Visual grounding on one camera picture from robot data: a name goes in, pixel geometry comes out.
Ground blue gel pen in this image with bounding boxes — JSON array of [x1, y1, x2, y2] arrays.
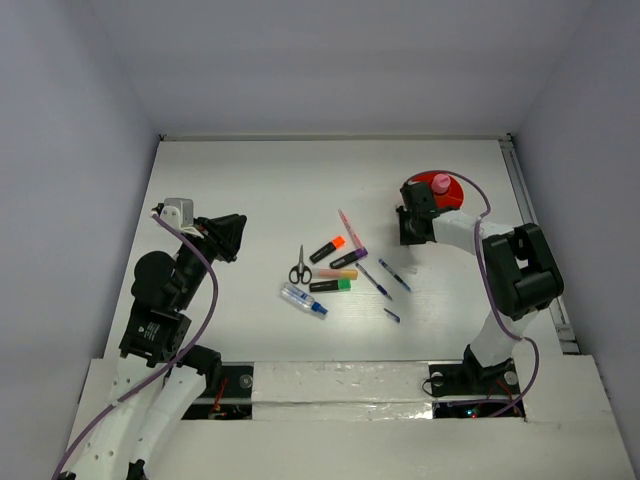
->
[[378, 258, 412, 293]]

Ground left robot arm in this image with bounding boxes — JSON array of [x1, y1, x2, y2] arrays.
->
[[53, 202, 247, 479]]

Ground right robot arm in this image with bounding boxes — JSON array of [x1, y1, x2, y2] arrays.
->
[[396, 179, 564, 398]]

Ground orange round organizer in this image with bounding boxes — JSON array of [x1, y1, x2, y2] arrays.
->
[[411, 171, 464, 209]]

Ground purple cap highlighter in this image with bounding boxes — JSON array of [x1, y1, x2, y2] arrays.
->
[[329, 247, 368, 270]]

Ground pink gel pen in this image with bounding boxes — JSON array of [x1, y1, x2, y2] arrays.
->
[[338, 209, 364, 249]]

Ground blue grip ballpoint pen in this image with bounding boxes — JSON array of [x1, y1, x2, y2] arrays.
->
[[355, 262, 393, 301]]

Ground blue cap glue bottle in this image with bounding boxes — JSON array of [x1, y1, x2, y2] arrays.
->
[[280, 283, 328, 318]]

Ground orange cap highlighter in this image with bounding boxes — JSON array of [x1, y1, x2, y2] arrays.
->
[[309, 236, 346, 264]]

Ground yellow cap translucent highlighter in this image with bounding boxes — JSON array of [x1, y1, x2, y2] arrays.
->
[[312, 269, 359, 280]]

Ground blue pen cap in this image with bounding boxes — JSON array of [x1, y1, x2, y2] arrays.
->
[[383, 308, 401, 324]]

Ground green cap highlighter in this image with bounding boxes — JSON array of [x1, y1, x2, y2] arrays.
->
[[309, 279, 351, 293]]

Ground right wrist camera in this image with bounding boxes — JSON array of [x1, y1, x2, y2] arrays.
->
[[400, 181, 429, 196]]

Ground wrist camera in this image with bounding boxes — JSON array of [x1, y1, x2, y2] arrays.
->
[[150, 197, 194, 232], [400, 181, 429, 196]]

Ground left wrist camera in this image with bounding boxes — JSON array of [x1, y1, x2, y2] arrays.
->
[[150, 197, 194, 232]]

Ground black handled scissors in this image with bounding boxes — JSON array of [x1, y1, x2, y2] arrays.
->
[[288, 245, 313, 285]]

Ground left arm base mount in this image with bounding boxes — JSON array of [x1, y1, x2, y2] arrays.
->
[[182, 363, 254, 421]]

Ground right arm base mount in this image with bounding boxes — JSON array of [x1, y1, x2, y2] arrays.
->
[[421, 363, 526, 419]]

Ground aluminium side rail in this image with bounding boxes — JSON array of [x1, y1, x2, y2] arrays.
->
[[498, 134, 582, 355]]

